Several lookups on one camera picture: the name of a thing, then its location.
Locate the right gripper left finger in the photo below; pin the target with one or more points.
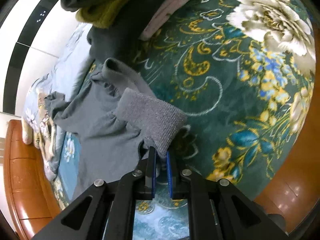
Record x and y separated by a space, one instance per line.
150 174

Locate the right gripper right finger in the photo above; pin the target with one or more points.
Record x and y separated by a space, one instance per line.
172 174

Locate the grey sweater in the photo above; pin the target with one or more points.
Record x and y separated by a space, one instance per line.
116 118

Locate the beige patterned pillow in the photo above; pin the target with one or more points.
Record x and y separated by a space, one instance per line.
38 127

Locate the light blue quilt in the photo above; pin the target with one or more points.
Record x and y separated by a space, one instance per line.
66 77

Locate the green floral blanket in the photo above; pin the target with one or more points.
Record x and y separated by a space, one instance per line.
243 73

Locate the dark grey folded garment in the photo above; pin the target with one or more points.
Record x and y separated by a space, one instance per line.
120 41

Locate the olive yellow knitted garment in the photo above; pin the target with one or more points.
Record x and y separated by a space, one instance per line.
100 13

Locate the pink folded garment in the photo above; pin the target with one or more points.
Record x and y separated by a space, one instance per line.
167 8

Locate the wooden bed frame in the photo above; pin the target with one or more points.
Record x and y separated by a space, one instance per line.
29 194

